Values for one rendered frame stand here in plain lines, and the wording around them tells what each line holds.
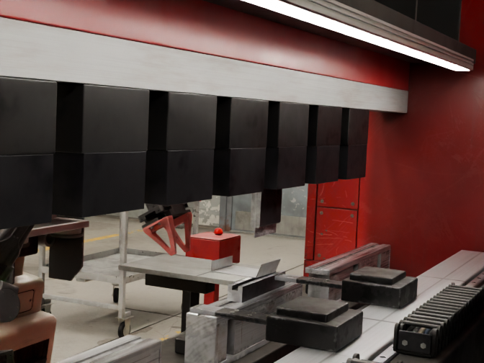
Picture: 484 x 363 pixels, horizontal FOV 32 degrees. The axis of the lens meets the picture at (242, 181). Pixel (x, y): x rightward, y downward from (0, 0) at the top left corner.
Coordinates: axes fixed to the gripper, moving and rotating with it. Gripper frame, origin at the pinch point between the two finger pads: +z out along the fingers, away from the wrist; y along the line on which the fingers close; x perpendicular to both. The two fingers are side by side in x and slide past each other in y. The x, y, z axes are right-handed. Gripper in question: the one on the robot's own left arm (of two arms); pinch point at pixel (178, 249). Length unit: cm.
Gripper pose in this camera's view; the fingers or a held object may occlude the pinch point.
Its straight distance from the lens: 173.3
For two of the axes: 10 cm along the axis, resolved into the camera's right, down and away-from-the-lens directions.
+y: 4.6, -0.5, 8.9
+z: 3.9, 9.1, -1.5
